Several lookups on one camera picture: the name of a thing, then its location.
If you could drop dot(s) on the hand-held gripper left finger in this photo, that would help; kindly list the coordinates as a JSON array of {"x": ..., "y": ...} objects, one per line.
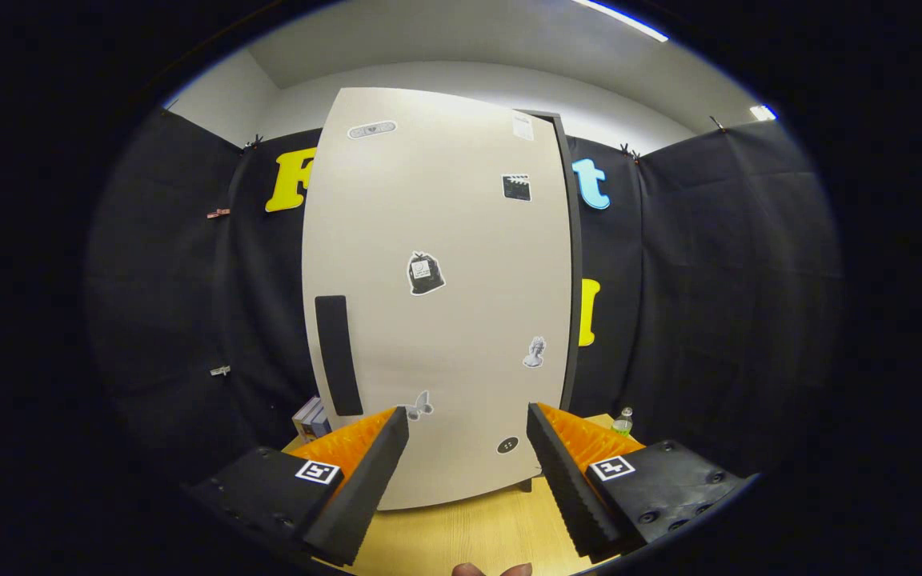
[{"x": 357, "y": 512}]

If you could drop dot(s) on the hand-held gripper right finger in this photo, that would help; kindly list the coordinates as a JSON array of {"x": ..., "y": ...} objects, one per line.
[{"x": 569, "y": 496}]

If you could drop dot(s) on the dark grey shoe cabinet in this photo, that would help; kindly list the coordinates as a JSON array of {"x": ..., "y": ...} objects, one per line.
[{"x": 576, "y": 280}]

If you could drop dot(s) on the clear plastic bottle green label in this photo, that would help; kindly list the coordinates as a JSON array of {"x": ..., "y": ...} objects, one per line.
[{"x": 623, "y": 422}]

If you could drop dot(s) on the blue book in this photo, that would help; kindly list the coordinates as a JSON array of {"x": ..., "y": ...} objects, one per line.
[{"x": 322, "y": 424}]

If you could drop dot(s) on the white book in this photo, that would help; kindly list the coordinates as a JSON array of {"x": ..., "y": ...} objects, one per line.
[{"x": 305, "y": 414}]

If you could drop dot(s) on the black backdrop cloth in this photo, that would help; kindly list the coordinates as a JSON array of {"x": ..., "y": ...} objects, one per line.
[{"x": 709, "y": 304}]

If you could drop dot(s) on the black clip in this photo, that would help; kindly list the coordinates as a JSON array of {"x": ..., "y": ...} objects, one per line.
[
  {"x": 254, "y": 142},
  {"x": 717, "y": 123},
  {"x": 630, "y": 151}
]

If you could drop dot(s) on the small ceiling light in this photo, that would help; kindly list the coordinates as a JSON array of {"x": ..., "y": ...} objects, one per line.
[{"x": 763, "y": 113}]

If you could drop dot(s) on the long ceiling light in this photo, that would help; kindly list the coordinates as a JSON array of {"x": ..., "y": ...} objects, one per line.
[{"x": 621, "y": 20}]

